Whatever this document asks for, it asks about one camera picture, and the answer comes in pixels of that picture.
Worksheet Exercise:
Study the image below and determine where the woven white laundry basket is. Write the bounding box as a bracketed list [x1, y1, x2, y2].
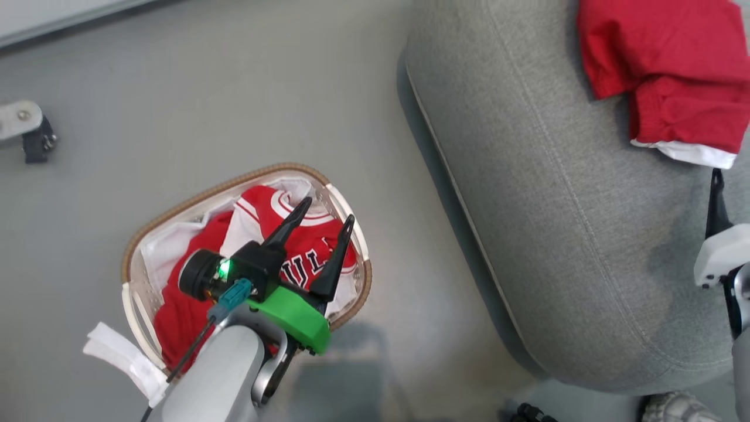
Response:
[121, 162, 373, 376]

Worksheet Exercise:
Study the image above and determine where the white fabric basket tag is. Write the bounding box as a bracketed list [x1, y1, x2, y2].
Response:
[83, 322, 171, 409]

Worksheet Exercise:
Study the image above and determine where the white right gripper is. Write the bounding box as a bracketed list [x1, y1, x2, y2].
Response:
[694, 168, 750, 289]

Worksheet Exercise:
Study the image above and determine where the metal bracket black caster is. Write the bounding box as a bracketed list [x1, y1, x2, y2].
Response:
[0, 100, 58, 165]

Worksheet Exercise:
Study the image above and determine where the red garment white hem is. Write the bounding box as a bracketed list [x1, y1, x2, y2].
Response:
[576, 0, 750, 170]

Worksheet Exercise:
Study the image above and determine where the grey fabric sofa seat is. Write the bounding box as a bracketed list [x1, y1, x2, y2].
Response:
[404, 0, 750, 396]

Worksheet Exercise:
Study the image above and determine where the small black floor object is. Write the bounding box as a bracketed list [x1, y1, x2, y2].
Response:
[509, 402, 557, 422]

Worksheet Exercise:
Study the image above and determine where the thin black cable teal plug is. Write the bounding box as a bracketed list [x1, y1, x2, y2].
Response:
[139, 278, 254, 422]

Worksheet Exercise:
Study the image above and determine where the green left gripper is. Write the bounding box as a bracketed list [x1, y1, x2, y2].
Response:
[246, 197, 356, 356]

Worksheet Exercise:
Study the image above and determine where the grey knit shoe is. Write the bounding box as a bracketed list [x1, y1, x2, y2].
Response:
[639, 392, 724, 422]

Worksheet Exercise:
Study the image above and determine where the red white basketball jersey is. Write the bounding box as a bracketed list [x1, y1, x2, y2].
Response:
[153, 185, 358, 372]

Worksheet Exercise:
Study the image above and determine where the white wall baseboard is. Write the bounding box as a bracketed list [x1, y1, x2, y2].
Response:
[0, 0, 159, 49]

